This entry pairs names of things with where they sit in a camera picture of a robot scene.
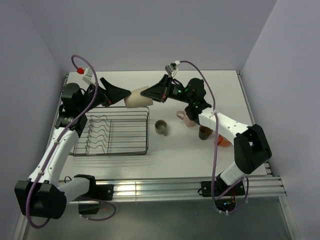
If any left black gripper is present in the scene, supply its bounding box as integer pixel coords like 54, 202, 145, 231
78, 77, 131, 114

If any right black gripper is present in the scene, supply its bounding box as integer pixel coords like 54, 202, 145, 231
140, 74, 193, 105

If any beige tumbler cup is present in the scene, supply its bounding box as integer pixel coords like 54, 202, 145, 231
124, 85, 153, 109

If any pink mug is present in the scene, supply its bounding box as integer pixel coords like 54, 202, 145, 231
176, 110, 197, 128

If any orange mug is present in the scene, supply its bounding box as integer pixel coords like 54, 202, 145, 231
214, 134, 232, 148

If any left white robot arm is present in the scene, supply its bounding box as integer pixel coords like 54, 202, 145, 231
14, 77, 131, 219

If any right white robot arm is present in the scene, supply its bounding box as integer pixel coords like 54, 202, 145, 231
140, 74, 272, 195

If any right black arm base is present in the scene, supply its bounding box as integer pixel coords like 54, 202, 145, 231
198, 179, 247, 199

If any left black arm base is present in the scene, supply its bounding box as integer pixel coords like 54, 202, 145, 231
88, 184, 114, 201

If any grey-green small mug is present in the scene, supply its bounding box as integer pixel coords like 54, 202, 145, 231
154, 119, 168, 136

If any dark grey mug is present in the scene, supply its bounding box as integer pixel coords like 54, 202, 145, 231
198, 125, 213, 140

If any black box under table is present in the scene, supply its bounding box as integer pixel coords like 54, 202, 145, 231
78, 203, 100, 215

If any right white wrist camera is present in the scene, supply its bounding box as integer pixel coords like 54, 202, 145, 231
164, 60, 181, 78

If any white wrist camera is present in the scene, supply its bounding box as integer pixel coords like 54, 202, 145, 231
164, 60, 181, 78
76, 67, 96, 85

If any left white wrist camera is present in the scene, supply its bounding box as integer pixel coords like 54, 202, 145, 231
76, 67, 96, 85

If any grey wire dish rack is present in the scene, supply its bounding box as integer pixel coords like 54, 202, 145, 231
69, 106, 150, 157

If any aluminium table rail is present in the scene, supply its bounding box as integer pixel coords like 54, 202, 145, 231
56, 174, 287, 202

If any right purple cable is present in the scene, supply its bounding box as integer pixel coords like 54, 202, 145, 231
178, 59, 250, 214

